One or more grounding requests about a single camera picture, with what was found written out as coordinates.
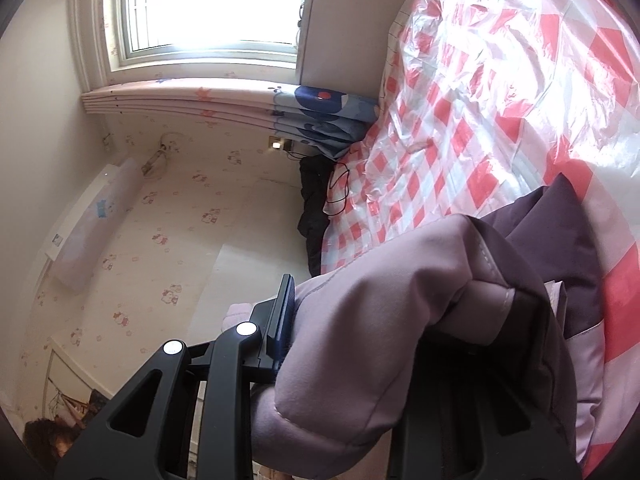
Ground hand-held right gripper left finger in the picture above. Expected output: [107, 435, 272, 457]
[52, 274, 298, 480]

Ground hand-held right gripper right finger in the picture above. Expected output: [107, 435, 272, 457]
[387, 330, 583, 480]

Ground lilac and purple jacket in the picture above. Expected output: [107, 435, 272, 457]
[250, 172, 608, 480]

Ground white quilt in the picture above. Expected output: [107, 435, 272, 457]
[225, 301, 256, 331]

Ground dark clothing pile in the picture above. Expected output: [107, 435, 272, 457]
[297, 154, 346, 276]

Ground air conditioner pipe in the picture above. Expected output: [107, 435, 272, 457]
[140, 132, 183, 178]

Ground blue printed curtain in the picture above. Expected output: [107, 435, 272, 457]
[80, 77, 381, 161]

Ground white air conditioner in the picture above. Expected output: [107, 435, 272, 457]
[42, 157, 143, 291]

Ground person's head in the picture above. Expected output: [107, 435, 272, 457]
[22, 417, 76, 461]

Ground beige bed headboard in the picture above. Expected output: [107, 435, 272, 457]
[295, 0, 426, 101]

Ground pink checkered bed sheet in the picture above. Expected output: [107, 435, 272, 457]
[320, 0, 640, 466]

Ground window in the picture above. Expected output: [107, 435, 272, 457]
[102, 0, 313, 68]

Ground black cable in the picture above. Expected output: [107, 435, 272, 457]
[324, 160, 352, 217]

